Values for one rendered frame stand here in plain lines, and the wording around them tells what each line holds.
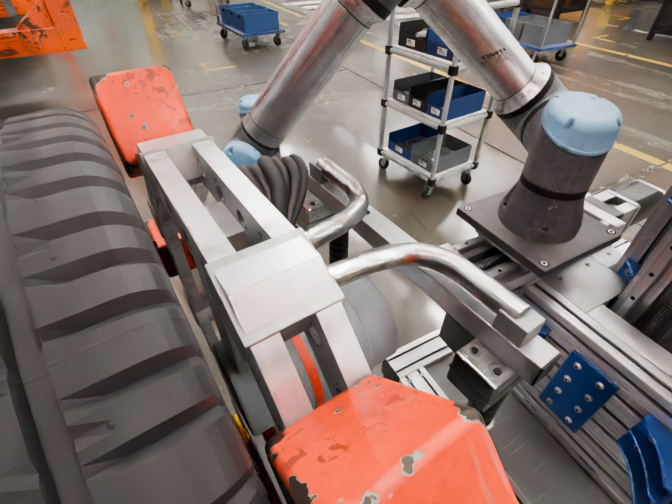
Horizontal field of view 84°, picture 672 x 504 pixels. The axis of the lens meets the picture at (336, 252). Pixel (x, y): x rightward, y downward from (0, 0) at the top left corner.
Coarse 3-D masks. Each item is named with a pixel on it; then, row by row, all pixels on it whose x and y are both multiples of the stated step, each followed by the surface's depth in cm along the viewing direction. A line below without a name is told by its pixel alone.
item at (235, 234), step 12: (216, 204) 32; (216, 216) 30; (228, 216) 30; (228, 228) 29; (240, 228) 29; (228, 240) 29; (240, 240) 29; (204, 288) 36; (216, 312) 35; (216, 324) 40; (228, 336) 35; (228, 348) 39; (240, 360) 38; (240, 372) 39
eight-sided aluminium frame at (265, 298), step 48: (144, 144) 34; (192, 144) 34; (192, 192) 28; (240, 192) 28; (192, 240) 24; (288, 240) 24; (192, 288) 62; (240, 288) 20; (288, 288) 21; (336, 288) 23; (240, 336) 20; (288, 336) 23; (336, 336) 22; (288, 384) 21; (336, 384) 24
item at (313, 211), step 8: (304, 200) 57; (312, 200) 57; (304, 208) 56; (312, 208) 56; (320, 208) 56; (328, 208) 57; (304, 216) 57; (312, 216) 56; (320, 216) 57; (328, 216) 58; (304, 224) 58; (312, 224) 57
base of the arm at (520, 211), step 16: (512, 192) 74; (528, 192) 68; (544, 192) 66; (512, 208) 72; (528, 208) 69; (544, 208) 67; (560, 208) 66; (576, 208) 67; (512, 224) 72; (528, 224) 69; (544, 224) 69; (560, 224) 68; (576, 224) 69; (544, 240) 70; (560, 240) 69
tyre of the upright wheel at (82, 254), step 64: (0, 128) 27; (64, 128) 22; (0, 192) 18; (64, 192) 18; (128, 192) 20; (0, 256) 16; (64, 256) 16; (128, 256) 17; (0, 320) 14; (64, 320) 14; (128, 320) 15; (0, 384) 13; (64, 384) 13; (128, 384) 14; (192, 384) 15; (0, 448) 12; (64, 448) 13; (128, 448) 13; (192, 448) 14
